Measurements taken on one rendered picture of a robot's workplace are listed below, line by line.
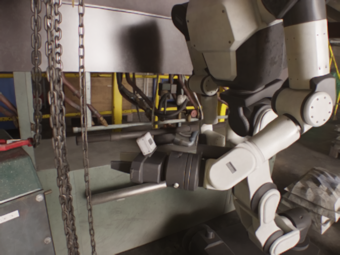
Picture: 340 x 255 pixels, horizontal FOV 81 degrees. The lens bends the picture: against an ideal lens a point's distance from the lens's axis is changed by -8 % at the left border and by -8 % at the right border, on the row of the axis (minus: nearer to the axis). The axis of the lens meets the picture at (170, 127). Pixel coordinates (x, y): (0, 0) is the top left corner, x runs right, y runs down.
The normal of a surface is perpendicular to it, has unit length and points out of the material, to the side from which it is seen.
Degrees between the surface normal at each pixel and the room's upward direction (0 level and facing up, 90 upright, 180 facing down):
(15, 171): 45
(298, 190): 62
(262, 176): 90
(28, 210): 90
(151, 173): 90
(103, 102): 90
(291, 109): 100
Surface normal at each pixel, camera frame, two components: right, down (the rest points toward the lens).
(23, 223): 0.76, 0.23
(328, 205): -0.67, -0.35
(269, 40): 0.52, 0.41
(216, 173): -0.14, -0.27
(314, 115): 0.20, 0.25
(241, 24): -0.29, 0.42
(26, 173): 0.58, -0.51
